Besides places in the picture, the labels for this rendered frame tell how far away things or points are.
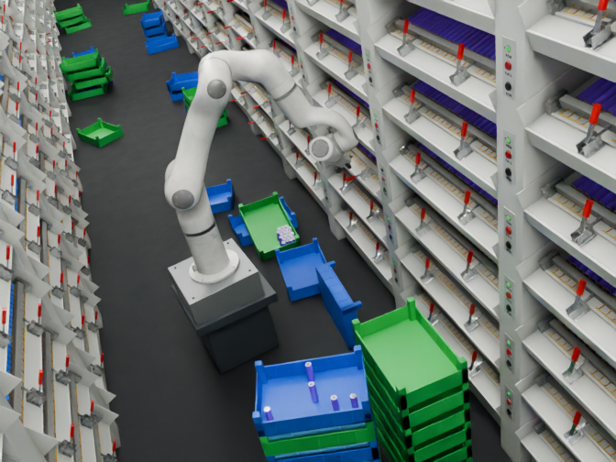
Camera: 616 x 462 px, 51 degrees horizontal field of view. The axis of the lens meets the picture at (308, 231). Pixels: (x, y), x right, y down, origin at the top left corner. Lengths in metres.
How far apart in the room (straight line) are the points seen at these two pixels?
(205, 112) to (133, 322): 1.22
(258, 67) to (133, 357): 1.34
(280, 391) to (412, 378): 0.37
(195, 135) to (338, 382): 0.88
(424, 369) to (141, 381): 1.23
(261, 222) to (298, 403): 1.50
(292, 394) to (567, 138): 1.00
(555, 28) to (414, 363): 0.99
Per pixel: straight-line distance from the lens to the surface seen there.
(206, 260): 2.31
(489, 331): 1.99
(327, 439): 1.78
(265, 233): 3.10
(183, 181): 2.10
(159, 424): 2.46
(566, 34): 1.24
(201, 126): 2.06
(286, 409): 1.80
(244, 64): 2.03
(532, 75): 1.33
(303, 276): 2.86
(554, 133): 1.33
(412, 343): 1.90
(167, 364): 2.66
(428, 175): 1.95
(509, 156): 1.43
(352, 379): 1.83
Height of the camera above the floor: 1.75
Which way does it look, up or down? 34 degrees down
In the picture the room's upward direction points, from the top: 12 degrees counter-clockwise
